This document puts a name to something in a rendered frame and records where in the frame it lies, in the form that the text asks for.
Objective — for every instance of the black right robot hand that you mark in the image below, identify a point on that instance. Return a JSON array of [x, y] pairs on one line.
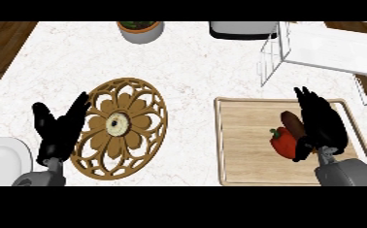
[[322, 122]]

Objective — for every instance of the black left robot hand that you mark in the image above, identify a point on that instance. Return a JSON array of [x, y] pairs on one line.
[[56, 135]]

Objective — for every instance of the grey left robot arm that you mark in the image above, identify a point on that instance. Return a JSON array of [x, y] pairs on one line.
[[43, 175]]

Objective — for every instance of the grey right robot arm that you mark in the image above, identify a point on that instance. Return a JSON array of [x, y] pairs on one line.
[[340, 170]]

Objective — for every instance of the brown sweet potato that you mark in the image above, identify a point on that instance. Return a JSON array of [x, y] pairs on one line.
[[291, 122]]

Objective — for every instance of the pale wooden tray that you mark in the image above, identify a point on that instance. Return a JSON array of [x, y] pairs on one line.
[[257, 141]]

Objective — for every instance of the red bell pepper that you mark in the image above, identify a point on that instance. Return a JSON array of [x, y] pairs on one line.
[[284, 143]]

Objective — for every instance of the white round plate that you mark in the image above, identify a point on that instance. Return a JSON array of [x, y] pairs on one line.
[[13, 160]]

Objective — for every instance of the cream round cupcake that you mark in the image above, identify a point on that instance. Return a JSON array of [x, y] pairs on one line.
[[117, 124]]

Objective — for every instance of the round brown wooden trivet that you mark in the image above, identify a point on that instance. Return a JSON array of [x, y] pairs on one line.
[[119, 128]]

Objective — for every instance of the grey and black appliance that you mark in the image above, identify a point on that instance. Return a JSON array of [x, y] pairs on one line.
[[241, 29]]

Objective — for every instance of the grey potted plant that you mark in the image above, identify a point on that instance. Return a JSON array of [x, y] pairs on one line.
[[140, 31]]

